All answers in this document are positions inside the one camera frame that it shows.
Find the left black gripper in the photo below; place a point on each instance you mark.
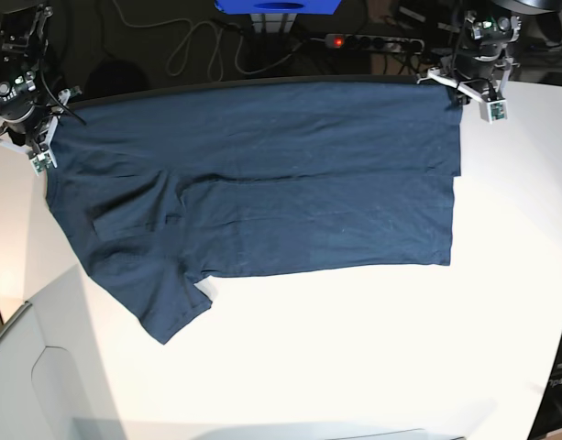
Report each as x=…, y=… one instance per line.
x=472, y=75

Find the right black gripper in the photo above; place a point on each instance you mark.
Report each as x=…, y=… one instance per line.
x=29, y=118

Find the dark blue T-shirt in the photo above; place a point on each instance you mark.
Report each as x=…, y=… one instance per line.
x=156, y=194

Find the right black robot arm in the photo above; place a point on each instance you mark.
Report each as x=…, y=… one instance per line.
x=25, y=58

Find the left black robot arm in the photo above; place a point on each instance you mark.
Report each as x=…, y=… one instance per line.
x=482, y=23

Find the black power strip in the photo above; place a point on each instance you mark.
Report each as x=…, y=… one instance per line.
x=379, y=44

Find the blue plastic box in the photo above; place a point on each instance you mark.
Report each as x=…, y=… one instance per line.
x=312, y=7

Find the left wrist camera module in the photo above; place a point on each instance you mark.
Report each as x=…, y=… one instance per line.
x=493, y=111

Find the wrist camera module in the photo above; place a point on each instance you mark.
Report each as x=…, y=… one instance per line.
x=493, y=111
x=42, y=161

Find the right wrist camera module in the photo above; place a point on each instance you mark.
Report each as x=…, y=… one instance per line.
x=42, y=161

